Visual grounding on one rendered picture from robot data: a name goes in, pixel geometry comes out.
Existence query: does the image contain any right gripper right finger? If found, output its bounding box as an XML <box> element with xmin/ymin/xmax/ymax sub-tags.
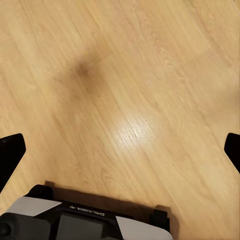
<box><xmin>224</xmin><ymin>133</ymin><xmax>240</xmax><ymax>173</ymax></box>

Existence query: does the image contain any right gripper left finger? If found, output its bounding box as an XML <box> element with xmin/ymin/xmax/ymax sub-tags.
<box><xmin>0</xmin><ymin>133</ymin><xmax>26</xmax><ymax>193</ymax></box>

